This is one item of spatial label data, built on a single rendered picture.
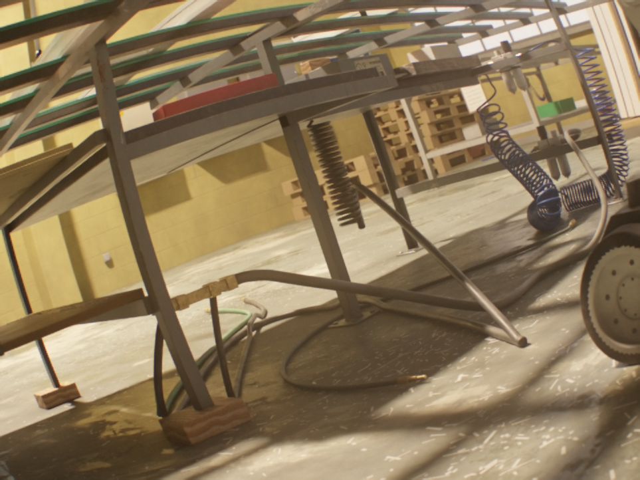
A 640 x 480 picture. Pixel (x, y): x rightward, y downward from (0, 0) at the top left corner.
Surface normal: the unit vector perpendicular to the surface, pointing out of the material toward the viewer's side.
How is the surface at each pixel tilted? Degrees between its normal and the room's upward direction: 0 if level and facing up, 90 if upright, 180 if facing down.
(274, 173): 90
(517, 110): 90
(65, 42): 90
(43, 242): 90
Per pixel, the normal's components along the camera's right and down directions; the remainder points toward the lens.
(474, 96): -0.71, 0.21
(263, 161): 0.66, -0.17
